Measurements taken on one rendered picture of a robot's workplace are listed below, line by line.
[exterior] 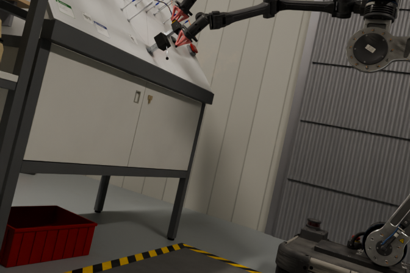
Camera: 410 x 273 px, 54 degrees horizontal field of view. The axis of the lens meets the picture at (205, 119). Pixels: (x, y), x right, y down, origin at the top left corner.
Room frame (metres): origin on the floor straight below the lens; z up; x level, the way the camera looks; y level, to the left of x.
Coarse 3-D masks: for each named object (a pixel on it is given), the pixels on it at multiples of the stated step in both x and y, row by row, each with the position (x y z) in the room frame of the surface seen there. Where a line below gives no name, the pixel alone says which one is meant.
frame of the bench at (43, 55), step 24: (48, 48) 1.31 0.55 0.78; (24, 96) 1.29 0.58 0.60; (24, 120) 1.29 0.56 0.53; (24, 144) 1.31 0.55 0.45; (24, 168) 1.33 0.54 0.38; (48, 168) 1.42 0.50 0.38; (72, 168) 1.51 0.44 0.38; (96, 168) 1.63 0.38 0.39; (120, 168) 1.76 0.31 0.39; (144, 168) 1.92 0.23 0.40; (0, 216) 1.29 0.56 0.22; (0, 240) 1.31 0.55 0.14
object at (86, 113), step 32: (64, 64) 1.38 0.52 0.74; (96, 64) 1.51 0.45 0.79; (64, 96) 1.41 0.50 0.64; (96, 96) 1.55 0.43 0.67; (128, 96) 1.71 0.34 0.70; (32, 128) 1.32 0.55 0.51; (64, 128) 1.44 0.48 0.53; (96, 128) 1.58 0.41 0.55; (128, 128) 1.75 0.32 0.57; (64, 160) 1.47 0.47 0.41; (96, 160) 1.62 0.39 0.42; (128, 160) 1.80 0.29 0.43
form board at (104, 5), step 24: (48, 0) 1.29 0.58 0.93; (72, 0) 1.43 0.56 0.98; (96, 0) 1.60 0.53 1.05; (120, 0) 1.82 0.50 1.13; (144, 0) 2.10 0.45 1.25; (168, 0) 2.49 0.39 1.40; (72, 24) 1.34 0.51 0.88; (120, 24) 1.68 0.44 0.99; (144, 24) 1.92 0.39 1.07; (168, 24) 2.24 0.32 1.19; (120, 48) 1.57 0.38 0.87; (144, 48) 1.77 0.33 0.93; (168, 48) 2.04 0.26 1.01; (168, 72) 1.88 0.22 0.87; (192, 72) 2.18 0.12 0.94
